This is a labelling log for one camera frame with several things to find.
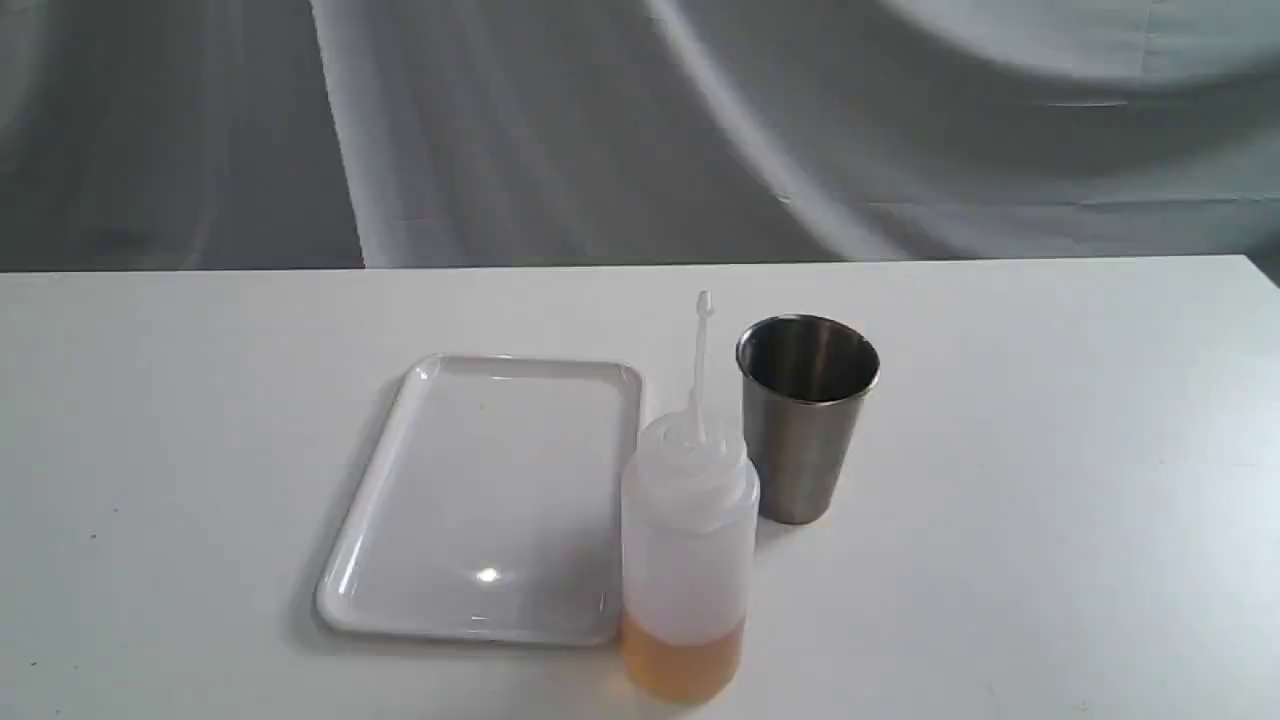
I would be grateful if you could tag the translucent squeeze bottle amber liquid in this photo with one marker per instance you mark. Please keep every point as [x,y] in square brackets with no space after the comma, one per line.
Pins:
[689,509]

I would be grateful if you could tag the stainless steel cup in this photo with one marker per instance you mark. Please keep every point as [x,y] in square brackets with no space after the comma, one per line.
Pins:
[804,380]

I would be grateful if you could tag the white rectangular plastic tray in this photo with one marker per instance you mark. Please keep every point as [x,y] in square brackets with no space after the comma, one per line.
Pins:
[489,510]

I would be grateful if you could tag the grey fabric backdrop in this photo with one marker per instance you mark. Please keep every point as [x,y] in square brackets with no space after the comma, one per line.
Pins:
[218,135]

